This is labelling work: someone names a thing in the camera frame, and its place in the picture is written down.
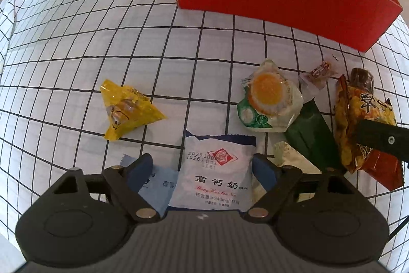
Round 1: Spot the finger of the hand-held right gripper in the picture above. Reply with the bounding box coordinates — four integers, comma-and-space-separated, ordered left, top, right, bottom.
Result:
356, 119, 409, 162

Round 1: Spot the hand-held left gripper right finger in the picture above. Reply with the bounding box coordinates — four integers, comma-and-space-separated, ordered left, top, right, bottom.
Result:
244, 153, 360, 222

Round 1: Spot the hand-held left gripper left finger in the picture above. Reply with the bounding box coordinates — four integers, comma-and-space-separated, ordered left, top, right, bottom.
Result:
48, 153, 163, 223

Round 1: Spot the light blue snack packet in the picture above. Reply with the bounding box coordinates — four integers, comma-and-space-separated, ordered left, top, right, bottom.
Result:
120, 154, 179, 216

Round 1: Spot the cream snack packet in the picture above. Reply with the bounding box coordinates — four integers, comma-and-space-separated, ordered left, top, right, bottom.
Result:
252, 141, 323, 203

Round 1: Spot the yellow red chips bag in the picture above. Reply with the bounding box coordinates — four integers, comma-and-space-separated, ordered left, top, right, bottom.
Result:
334, 75, 404, 191

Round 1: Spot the white biscuit packet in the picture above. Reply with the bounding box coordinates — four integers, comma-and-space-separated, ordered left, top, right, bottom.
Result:
168, 130, 257, 211

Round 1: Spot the dark green snack packet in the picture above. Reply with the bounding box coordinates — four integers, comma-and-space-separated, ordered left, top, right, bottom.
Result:
284, 99, 344, 171

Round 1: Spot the yellow triangular snack packet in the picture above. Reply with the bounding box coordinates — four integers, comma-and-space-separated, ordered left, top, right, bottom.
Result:
100, 79, 167, 142

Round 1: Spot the brown cake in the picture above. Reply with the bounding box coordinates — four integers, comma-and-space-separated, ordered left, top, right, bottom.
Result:
348, 67, 375, 96

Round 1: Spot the small clear candy packet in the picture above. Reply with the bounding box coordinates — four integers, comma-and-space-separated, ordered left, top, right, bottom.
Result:
299, 54, 341, 91

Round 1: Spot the black cable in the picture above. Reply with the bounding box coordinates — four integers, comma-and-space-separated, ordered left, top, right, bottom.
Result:
388, 217, 409, 245

